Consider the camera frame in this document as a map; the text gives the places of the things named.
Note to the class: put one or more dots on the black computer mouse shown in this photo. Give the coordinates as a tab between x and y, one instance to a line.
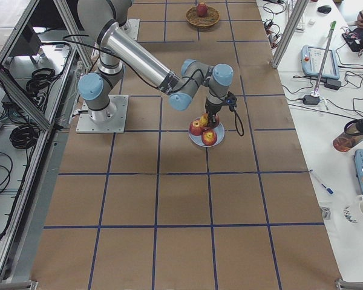
324	9

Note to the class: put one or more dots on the woven wicker basket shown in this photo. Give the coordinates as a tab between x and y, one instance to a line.
212	17

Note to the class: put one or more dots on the red apple in basket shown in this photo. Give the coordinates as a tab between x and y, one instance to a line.
201	9

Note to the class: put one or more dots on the blue white pen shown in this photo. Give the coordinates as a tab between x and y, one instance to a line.
321	182

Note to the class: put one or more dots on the metal rod green tip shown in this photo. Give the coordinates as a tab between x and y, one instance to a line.
315	92

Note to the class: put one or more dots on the red apple on plate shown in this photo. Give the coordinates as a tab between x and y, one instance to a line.
195	128
209	137
217	120

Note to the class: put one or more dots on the aluminium frame post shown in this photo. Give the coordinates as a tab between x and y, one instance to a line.
289	30

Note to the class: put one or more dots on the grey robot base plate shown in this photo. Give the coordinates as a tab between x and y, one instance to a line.
110	120

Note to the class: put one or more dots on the red yellow streaked apple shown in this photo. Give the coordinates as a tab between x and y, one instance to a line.
204	120

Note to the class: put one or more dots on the black power adapter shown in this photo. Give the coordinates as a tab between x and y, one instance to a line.
310	100

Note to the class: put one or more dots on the brown drink bottle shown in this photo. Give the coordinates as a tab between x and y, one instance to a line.
350	137

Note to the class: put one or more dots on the light blue plate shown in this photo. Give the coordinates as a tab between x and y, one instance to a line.
219	131

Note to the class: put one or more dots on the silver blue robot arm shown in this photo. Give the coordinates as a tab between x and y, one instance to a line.
104	21

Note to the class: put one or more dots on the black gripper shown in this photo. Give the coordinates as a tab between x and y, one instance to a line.
212	109

